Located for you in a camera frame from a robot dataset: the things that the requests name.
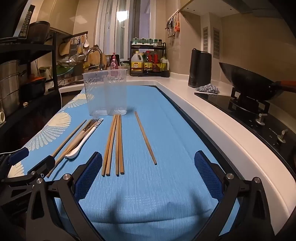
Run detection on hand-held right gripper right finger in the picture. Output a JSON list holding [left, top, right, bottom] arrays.
[[194, 151, 274, 241]]

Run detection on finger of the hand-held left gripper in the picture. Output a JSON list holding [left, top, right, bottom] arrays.
[[0, 147, 30, 174], [1, 155, 56, 187]]

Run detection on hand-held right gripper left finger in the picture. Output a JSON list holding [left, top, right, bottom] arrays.
[[25, 152, 103, 241]]

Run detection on clear plastic utensil container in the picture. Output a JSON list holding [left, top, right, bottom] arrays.
[[83, 68, 128, 116]]

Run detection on metal fork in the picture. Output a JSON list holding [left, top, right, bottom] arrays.
[[69, 118, 100, 151]]

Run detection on blue shell-print cloth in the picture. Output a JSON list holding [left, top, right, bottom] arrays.
[[7, 85, 241, 241]]

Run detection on black pot orange lid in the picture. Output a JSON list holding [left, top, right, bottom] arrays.
[[21, 76, 47, 101]]

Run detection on steel stock pot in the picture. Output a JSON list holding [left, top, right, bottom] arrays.
[[0, 60, 21, 117]]

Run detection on black gas hob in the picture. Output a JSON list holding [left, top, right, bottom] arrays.
[[194, 91, 296, 163]]

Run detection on blue white rag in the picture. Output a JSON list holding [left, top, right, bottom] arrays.
[[195, 85, 221, 94]]

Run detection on green basin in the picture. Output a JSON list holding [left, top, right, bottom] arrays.
[[55, 65, 75, 76]]

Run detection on black wok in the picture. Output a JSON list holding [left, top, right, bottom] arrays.
[[218, 62, 296, 101]]

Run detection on steel bowl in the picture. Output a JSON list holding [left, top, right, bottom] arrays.
[[58, 59, 81, 67]]

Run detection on black electric kettle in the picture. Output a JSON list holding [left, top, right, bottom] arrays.
[[188, 48, 212, 88]]

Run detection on black kitchen shelf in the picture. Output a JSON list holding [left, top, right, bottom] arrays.
[[0, 31, 63, 130]]

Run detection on round wooden cutting board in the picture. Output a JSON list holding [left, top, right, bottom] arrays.
[[87, 50, 107, 70]]

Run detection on pale hanging cutting board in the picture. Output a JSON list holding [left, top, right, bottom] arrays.
[[59, 39, 73, 56]]

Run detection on pink dish soap bottle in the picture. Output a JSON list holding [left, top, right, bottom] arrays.
[[110, 53, 119, 69]]

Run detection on metal grater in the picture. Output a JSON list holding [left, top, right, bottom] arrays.
[[69, 39, 78, 55]]

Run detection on yellow cooking oil bottle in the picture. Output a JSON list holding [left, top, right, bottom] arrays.
[[131, 51, 144, 74]]

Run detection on dark mixing bowl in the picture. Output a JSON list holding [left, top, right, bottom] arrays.
[[28, 21, 51, 44]]

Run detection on steel sink faucet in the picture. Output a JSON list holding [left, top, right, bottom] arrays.
[[84, 47, 104, 71]]

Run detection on red sauce bottle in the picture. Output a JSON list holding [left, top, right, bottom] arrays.
[[151, 53, 160, 71]]

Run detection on dark soy sauce bottle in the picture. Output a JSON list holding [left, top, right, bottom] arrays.
[[143, 51, 153, 73]]

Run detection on microwave oven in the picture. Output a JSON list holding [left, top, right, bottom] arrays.
[[0, 0, 36, 40]]

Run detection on black condiment rack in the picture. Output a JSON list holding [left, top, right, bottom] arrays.
[[130, 42, 167, 77]]

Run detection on row of spice jars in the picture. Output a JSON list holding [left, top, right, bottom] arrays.
[[132, 37, 162, 45]]

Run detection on window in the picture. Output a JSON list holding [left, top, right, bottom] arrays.
[[96, 0, 144, 61]]

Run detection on orange hanging utensil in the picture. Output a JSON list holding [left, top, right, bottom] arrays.
[[174, 11, 181, 32]]

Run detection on hanging kitchen scissors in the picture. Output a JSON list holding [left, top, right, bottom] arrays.
[[165, 17, 176, 39]]

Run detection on range hood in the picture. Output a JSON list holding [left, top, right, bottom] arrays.
[[180, 0, 296, 19]]

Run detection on white spoon striped handle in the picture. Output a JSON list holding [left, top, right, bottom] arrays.
[[65, 118, 104, 159]]

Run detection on black hook rail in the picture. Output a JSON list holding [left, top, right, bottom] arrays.
[[62, 31, 88, 41]]

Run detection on wide wall vent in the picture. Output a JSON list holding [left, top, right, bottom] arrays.
[[213, 27, 220, 58]]

